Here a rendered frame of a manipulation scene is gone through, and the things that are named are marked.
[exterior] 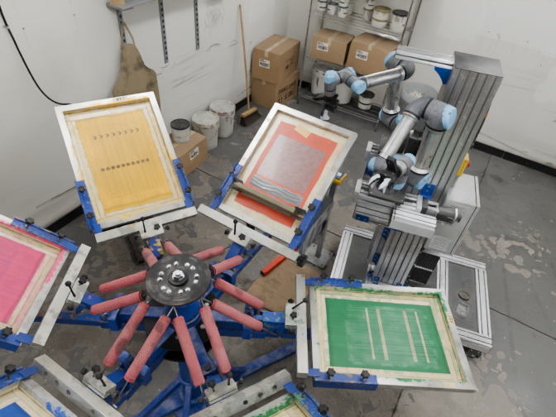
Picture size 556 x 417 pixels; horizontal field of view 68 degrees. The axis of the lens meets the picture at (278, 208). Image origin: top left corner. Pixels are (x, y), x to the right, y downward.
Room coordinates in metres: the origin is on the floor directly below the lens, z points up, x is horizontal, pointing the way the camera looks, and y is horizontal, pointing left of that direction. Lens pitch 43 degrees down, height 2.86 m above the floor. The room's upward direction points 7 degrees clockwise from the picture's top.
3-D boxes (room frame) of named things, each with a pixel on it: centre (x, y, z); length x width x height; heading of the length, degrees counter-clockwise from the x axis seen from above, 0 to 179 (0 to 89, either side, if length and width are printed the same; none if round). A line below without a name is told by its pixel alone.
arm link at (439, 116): (1.98, -0.79, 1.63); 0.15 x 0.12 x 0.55; 53
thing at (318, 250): (2.53, -0.42, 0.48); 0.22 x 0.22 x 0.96; 63
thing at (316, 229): (2.05, -0.24, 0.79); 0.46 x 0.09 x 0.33; 153
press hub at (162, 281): (1.14, 0.42, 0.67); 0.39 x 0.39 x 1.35
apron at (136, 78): (3.45, 1.44, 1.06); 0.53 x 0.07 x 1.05; 153
